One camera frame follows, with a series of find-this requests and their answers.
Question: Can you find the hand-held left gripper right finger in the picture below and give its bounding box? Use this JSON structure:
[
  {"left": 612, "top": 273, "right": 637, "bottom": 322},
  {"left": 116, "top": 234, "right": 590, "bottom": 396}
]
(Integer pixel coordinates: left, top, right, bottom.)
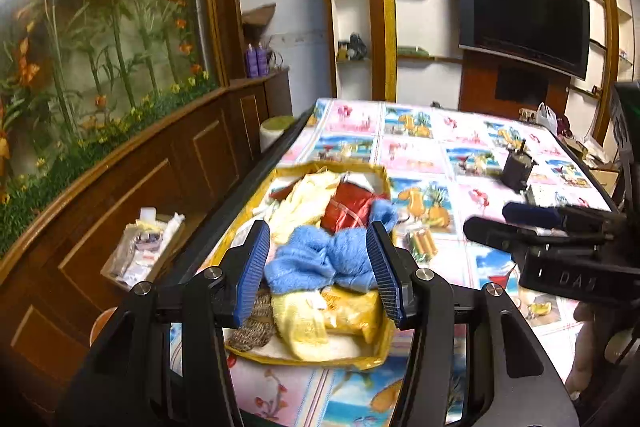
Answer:
[{"left": 365, "top": 221, "right": 581, "bottom": 427}]

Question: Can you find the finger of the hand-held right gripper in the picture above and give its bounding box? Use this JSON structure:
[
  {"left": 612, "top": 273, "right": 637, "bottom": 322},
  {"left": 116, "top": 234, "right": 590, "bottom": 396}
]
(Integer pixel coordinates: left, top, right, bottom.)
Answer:
[
  {"left": 462, "top": 216, "right": 606, "bottom": 258},
  {"left": 502, "top": 202, "right": 626, "bottom": 230}
]

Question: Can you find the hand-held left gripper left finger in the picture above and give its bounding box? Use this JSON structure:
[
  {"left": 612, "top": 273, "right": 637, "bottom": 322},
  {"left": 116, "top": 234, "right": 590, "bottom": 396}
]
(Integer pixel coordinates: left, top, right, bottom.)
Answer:
[{"left": 55, "top": 219, "right": 272, "bottom": 427}]

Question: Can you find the yellow snack packet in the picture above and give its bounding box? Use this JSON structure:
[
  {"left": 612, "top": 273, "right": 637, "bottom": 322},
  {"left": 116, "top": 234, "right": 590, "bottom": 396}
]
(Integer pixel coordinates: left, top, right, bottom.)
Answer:
[{"left": 320, "top": 286, "right": 397, "bottom": 344}]

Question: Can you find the blue fluffy towel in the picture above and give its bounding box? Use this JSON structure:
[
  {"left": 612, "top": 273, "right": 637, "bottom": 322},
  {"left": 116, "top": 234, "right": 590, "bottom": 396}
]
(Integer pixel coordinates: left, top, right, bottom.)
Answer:
[{"left": 264, "top": 199, "right": 401, "bottom": 294}]

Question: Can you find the red packet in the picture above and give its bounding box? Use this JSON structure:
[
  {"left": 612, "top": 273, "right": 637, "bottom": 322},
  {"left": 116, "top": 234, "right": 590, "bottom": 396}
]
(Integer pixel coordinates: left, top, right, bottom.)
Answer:
[{"left": 320, "top": 181, "right": 381, "bottom": 235}]

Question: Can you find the yellow storage box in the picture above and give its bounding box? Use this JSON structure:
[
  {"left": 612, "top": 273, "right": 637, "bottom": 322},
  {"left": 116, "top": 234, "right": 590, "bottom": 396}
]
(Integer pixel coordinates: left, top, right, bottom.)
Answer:
[{"left": 207, "top": 161, "right": 401, "bottom": 370}]

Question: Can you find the pale yellow cloth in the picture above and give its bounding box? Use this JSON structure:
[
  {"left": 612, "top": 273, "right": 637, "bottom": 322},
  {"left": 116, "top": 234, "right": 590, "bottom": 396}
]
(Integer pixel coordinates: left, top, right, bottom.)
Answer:
[{"left": 270, "top": 172, "right": 346, "bottom": 243}]

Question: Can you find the person's right hand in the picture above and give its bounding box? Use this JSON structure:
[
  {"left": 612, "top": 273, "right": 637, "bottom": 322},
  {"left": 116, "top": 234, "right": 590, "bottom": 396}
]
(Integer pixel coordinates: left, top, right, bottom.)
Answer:
[{"left": 565, "top": 302, "right": 608, "bottom": 400}]

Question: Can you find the black electric motor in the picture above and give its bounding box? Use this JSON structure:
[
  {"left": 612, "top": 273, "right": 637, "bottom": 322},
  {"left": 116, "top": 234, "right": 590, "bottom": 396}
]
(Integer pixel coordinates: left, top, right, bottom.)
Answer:
[{"left": 501, "top": 139, "right": 538, "bottom": 192}]

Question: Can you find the brown woven pouch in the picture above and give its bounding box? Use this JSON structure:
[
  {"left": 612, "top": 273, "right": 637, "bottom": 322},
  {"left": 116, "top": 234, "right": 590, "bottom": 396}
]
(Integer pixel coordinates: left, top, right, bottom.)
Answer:
[{"left": 227, "top": 292, "right": 278, "bottom": 353}]

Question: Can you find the yellow towel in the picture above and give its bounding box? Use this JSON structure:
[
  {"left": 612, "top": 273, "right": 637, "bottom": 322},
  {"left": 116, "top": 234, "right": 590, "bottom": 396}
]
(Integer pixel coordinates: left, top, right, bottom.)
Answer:
[{"left": 272, "top": 292, "right": 331, "bottom": 360}]

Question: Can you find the white plastic bag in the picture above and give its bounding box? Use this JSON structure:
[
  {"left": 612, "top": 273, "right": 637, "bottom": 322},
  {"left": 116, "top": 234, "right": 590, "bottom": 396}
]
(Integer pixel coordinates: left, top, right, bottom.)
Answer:
[{"left": 536, "top": 103, "right": 558, "bottom": 132}]

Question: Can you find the cardboard box of packets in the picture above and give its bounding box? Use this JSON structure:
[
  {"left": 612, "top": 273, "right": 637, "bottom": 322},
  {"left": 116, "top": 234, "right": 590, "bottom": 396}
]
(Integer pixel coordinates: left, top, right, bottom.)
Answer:
[{"left": 100, "top": 207, "right": 187, "bottom": 292}]

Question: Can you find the orange round stool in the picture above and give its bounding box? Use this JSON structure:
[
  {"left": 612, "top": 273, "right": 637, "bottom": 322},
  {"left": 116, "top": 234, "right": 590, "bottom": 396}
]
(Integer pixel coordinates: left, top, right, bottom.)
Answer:
[{"left": 89, "top": 307, "right": 118, "bottom": 348}]

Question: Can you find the wooden side cabinet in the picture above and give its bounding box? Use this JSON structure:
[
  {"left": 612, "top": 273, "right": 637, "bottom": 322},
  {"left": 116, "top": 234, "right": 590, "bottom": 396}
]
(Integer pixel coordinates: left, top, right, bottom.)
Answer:
[{"left": 227, "top": 66, "right": 293, "bottom": 168}]

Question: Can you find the black flat television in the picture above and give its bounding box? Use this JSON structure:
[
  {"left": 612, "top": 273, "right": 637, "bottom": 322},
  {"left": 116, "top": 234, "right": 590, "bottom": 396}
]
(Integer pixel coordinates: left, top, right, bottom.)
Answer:
[{"left": 455, "top": 0, "right": 592, "bottom": 82}]

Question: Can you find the dark tool pile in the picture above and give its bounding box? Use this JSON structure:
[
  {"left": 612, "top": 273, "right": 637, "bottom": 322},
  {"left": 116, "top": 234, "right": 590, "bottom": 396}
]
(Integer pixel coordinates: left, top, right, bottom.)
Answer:
[{"left": 337, "top": 33, "right": 371, "bottom": 62}]

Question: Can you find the brown cardboard piece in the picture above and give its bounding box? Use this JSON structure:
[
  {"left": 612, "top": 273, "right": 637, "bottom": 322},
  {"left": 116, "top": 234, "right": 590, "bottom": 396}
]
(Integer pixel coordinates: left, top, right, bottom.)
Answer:
[{"left": 241, "top": 3, "right": 277, "bottom": 26}]

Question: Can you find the flower wall mural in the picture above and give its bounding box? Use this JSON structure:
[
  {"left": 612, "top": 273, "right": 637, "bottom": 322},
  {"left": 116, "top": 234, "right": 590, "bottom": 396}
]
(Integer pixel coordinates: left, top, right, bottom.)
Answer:
[{"left": 0, "top": 0, "right": 223, "bottom": 258}]

